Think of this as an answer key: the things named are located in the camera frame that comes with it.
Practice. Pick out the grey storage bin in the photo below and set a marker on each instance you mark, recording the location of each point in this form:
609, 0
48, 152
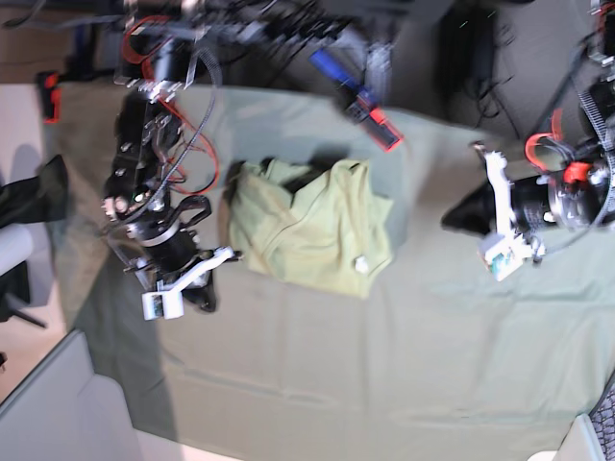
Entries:
63, 410

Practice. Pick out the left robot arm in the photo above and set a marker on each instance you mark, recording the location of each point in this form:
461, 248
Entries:
546, 148

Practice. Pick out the blue and orange clamp tool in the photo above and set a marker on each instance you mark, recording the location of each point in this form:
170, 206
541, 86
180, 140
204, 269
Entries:
360, 104

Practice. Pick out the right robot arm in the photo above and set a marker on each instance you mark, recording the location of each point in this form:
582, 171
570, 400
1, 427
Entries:
163, 47

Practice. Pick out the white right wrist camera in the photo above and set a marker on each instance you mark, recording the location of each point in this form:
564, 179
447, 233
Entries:
162, 304

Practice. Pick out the dark green cloth pile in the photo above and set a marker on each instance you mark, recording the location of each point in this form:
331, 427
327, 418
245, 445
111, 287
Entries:
40, 199

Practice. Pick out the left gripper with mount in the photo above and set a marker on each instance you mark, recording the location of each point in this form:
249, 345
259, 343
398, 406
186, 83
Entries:
578, 197

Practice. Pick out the red and black clamp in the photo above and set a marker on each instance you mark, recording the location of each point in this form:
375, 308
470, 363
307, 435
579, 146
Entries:
49, 94

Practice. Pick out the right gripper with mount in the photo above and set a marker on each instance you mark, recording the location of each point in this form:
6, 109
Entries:
169, 251

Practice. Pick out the black power adapter brick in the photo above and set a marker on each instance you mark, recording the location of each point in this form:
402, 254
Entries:
466, 49

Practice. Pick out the light green T-shirt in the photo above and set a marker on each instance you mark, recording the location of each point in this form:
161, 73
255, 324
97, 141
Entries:
323, 229

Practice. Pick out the grey-green table cloth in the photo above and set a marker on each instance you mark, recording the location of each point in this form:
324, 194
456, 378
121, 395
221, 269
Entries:
441, 362

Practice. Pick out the white cylinder roll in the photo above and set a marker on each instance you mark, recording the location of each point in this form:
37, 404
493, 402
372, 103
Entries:
16, 245

